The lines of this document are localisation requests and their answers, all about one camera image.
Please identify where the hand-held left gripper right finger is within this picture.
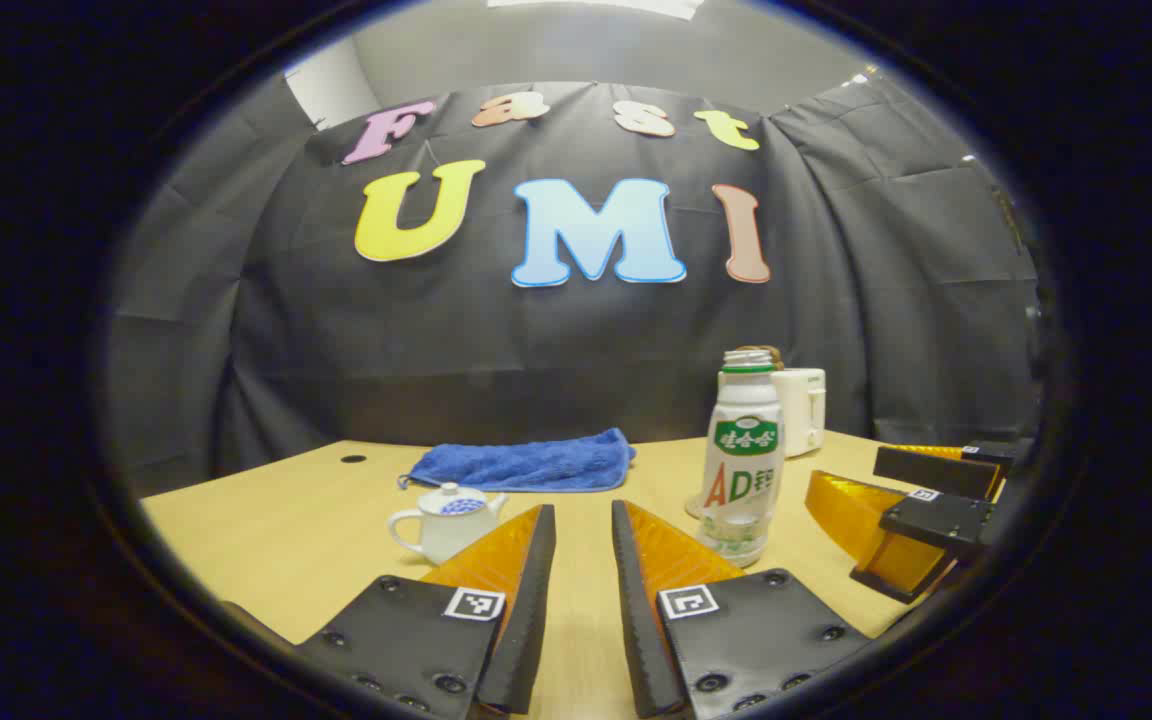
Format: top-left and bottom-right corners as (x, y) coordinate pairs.
(611, 500), (872, 720)

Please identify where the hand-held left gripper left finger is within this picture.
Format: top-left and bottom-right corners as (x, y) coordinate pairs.
(296, 503), (557, 720)

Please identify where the white teacup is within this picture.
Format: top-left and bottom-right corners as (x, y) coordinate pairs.
(388, 490), (509, 566)

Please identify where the white green-label water bottle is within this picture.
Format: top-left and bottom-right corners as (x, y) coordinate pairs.
(698, 350), (787, 568)

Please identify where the white toaster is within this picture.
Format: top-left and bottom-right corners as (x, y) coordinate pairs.
(718, 368), (827, 458)

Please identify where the blue towel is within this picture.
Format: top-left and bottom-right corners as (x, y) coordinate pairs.
(398, 428), (637, 493)

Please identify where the black backdrop cloth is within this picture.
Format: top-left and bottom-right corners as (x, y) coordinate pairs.
(101, 70), (1047, 496)

